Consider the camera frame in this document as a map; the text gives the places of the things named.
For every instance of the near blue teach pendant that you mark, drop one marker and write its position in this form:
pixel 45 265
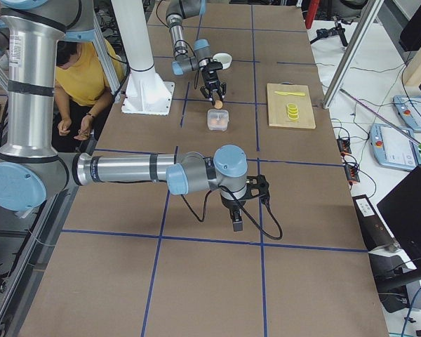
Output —
pixel 393 150

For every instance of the black electronics box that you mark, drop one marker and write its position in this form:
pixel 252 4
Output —
pixel 373 230

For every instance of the person in yellow shirt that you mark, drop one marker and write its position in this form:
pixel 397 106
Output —
pixel 82 95

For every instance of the aluminium frame post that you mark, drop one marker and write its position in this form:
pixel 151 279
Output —
pixel 367 18

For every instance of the back lemon slice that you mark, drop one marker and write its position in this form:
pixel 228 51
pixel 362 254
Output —
pixel 291 106

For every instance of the front lemon slice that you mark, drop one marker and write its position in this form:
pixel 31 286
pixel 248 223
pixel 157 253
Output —
pixel 293 117

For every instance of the brown egg from bowl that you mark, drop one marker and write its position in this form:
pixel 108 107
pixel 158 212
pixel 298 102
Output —
pixel 218 104

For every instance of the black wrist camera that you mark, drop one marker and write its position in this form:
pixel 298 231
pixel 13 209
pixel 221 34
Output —
pixel 258 187
pixel 212 66

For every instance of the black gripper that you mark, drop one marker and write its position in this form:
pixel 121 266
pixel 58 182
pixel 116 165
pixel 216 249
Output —
pixel 211 76
pixel 232 204

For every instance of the white ceramic bowl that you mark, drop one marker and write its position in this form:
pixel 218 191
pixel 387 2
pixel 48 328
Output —
pixel 224 58

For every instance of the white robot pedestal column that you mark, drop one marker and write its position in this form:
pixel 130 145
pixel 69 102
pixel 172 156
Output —
pixel 130 17

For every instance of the clear plastic egg box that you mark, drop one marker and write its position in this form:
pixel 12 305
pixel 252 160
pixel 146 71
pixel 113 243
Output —
pixel 217 114

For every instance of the yellow plastic knife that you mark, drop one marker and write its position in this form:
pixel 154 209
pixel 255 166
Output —
pixel 301 94

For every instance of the green handled reacher grabber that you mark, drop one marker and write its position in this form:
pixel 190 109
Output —
pixel 407 135

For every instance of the blue teach pendant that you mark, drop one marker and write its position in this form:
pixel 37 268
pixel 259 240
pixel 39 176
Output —
pixel 393 150
pixel 409 109

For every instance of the wooden cutting board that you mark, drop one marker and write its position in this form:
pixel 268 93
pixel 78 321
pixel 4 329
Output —
pixel 277 110

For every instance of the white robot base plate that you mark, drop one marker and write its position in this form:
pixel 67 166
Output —
pixel 148 97

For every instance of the far blue teach pendant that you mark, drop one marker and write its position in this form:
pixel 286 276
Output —
pixel 409 109

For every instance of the black monitor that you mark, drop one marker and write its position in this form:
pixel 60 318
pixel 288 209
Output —
pixel 401 210

